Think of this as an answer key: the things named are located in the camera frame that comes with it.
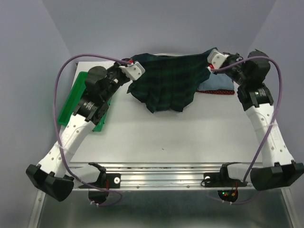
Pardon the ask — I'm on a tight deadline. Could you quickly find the red polka dot skirt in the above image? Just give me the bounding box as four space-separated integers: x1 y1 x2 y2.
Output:
196 89 235 95

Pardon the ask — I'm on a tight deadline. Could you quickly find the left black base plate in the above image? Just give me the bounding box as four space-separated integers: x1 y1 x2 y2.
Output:
74 162 121 189

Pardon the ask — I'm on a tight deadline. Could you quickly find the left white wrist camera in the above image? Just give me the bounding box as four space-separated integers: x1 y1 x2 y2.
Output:
119 61 145 81

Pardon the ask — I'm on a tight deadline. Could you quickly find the purple cable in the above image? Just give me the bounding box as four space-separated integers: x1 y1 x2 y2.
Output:
206 56 283 205
55 53 133 207

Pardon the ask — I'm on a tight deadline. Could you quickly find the aluminium rail frame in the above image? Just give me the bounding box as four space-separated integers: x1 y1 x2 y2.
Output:
28 51 304 228

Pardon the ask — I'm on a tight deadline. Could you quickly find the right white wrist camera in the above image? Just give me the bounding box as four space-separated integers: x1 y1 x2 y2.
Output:
207 49 229 69

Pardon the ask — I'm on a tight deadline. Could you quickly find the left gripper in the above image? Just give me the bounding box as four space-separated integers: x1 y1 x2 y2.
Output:
102 59 128 101

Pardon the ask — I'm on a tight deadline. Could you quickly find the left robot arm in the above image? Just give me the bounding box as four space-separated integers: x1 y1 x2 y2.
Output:
26 62 133 202

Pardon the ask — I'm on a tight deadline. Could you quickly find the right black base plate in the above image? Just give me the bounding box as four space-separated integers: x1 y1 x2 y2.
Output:
200 162 247 188

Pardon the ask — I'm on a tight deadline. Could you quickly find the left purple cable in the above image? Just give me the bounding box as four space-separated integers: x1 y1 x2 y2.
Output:
55 53 133 207

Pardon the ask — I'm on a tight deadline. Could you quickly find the green plastic tray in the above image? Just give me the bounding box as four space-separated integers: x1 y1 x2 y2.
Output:
57 71 112 133

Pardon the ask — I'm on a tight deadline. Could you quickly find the light blue denim skirt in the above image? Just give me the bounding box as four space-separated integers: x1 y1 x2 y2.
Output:
198 74 234 91

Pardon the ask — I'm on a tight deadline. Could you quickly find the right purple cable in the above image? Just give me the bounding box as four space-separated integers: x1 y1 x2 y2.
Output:
206 56 283 205

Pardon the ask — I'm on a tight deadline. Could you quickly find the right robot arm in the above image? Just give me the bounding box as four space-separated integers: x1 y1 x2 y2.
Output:
218 50 304 191

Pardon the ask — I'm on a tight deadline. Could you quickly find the green navy plaid skirt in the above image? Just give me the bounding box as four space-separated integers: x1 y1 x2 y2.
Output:
127 50 211 113

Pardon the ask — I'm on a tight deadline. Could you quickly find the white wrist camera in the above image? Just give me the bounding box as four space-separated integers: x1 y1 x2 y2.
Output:
207 49 229 69
119 61 145 81

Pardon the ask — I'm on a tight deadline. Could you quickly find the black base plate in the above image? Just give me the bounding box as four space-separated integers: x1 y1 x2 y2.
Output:
200 162 247 188
74 162 121 189

